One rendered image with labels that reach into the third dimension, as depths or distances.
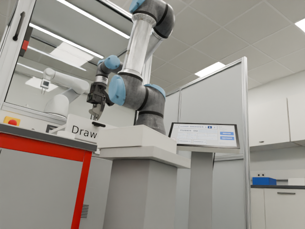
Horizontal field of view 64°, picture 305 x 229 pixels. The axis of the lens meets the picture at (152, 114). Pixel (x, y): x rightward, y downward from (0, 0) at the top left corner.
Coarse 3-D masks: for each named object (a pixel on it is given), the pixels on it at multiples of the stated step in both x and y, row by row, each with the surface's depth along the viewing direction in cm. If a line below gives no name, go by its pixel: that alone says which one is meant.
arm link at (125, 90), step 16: (144, 0) 107; (160, 0) 112; (144, 16) 108; (160, 16) 113; (144, 32) 108; (128, 48) 108; (144, 48) 108; (128, 64) 105; (112, 80) 105; (128, 80) 102; (112, 96) 103; (128, 96) 102; (144, 96) 105
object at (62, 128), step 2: (64, 124) 125; (60, 126) 130; (62, 126) 127; (64, 126) 124; (56, 128) 134; (58, 128) 132; (60, 128) 129; (62, 128) 126; (64, 128) 123; (52, 130) 139; (54, 130) 136; (56, 130) 133; (58, 130) 130; (60, 130) 127; (62, 130) 125; (64, 130) 122; (50, 132) 141; (52, 132) 138; (54, 132) 134; (56, 132) 131; (56, 134) 130; (82, 140) 130; (90, 142) 132
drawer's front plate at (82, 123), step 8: (72, 120) 118; (80, 120) 121; (88, 120) 123; (72, 128) 118; (80, 128) 120; (88, 128) 123; (96, 128) 126; (104, 128) 128; (112, 128) 131; (80, 136) 119; (88, 136) 122; (96, 136) 125
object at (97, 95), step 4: (92, 84) 141; (96, 84) 140; (100, 84) 141; (104, 84) 142; (92, 88) 140; (96, 88) 140; (100, 88) 144; (104, 88) 145; (92, 92) 138; (96, 92) 137; (100, 92) 141; (92, 96) 137; (96, 96) 137; (100, 96) 139; (104, 96) 140; (88, 100) 139; (92, 100) 136; (96, 100) 137; (100, 100) 139; (96, 104) 142; (100, 104) 140
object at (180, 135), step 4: (180, 136) 188; (184, 136) 187; (188, 136) 187; (192, 136) 186; (196, 136) 186; (200, 136) 185; (204, 136) 185; (208, 136) 184; (212, 136) 184; (216, 136) 183
